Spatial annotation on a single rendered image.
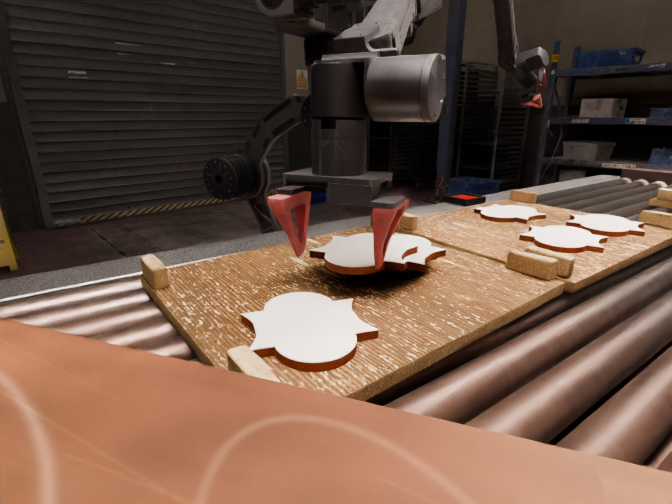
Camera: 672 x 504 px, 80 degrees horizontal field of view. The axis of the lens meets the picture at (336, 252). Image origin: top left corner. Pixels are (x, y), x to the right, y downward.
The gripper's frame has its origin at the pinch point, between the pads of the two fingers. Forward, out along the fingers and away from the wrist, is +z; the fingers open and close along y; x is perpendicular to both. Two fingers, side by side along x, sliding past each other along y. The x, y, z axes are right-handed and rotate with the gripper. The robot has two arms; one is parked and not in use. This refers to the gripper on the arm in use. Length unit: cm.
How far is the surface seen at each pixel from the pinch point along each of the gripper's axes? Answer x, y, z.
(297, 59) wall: -518, 291, -94
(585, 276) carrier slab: -17.0, -27.1, 4.3
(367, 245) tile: -6.1, -1.4, 0.5
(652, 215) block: -50, -41, 2
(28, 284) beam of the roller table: 10.6, 40.7, 6.9
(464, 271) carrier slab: -12.5, -12.7, 4.4
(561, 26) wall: -587, -44, -124
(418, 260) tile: -6.0, -7.9, 1.5
